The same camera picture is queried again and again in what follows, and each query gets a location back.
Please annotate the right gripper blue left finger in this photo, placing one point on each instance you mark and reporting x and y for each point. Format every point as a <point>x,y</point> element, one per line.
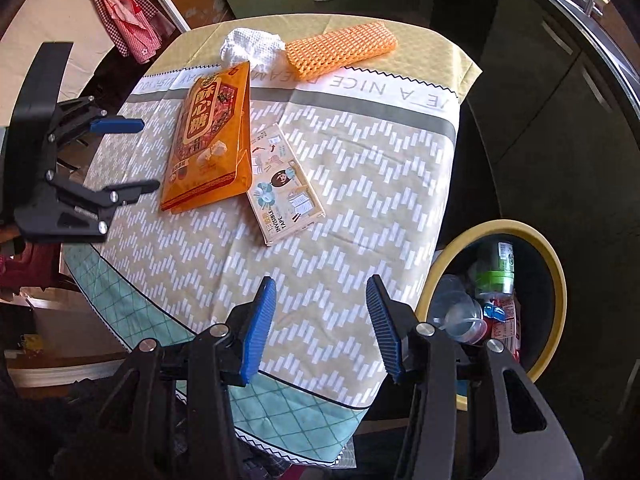
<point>256,329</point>

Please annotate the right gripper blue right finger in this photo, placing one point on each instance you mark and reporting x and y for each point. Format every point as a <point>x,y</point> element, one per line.
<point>389,342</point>

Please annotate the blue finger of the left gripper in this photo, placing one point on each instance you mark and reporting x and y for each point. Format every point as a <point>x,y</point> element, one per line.
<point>116,125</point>

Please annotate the clear plastic cup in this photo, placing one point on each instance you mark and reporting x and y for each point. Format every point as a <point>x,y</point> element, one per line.
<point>452,309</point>

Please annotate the orange candy bag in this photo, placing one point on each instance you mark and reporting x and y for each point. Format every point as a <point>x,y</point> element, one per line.
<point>209,159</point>

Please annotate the green toothpick jar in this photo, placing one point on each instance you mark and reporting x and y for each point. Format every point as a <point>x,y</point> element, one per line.
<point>494,271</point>

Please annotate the red white milk carton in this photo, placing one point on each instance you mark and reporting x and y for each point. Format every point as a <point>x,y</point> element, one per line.
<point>503,317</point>

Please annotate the red cola can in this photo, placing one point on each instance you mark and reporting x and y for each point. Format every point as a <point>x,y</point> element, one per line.
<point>477,332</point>

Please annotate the black yellow-rimmed trash bin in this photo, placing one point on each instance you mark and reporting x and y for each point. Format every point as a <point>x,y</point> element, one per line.
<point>540,285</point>

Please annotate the green lower kitchen cabinets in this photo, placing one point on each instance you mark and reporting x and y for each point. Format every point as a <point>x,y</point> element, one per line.
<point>558,120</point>

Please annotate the red checked apron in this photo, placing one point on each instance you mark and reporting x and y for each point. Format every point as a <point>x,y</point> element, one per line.
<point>136,27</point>

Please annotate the white hanging cloth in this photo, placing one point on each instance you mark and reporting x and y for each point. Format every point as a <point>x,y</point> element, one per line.
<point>39,21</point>

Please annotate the patterned tablecloth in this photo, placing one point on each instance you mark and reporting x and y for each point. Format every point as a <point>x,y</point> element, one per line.
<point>351,176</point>

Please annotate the orange foam net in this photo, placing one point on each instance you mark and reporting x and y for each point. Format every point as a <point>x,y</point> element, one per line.
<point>319,55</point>

